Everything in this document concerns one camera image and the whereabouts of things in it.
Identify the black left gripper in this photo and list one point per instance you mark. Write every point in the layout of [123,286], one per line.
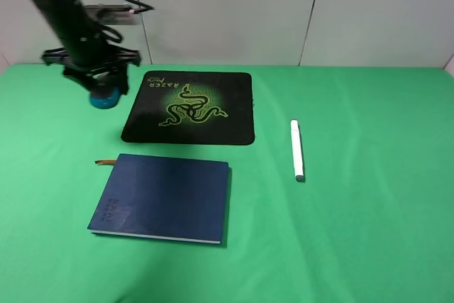
[109,57]

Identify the grey teal computer mouse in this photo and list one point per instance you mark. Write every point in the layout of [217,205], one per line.
[103,99]

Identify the white marker pen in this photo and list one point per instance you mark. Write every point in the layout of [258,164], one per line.
[297,153]

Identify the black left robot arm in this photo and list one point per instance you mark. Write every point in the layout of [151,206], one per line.
[78,32]

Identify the black green Razer mouse pad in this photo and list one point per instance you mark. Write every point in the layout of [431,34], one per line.
[191,107]

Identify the dark blue notebook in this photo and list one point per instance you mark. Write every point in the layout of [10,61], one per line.
[173,199]

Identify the green table cloth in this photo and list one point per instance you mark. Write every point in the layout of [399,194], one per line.
[371,222]

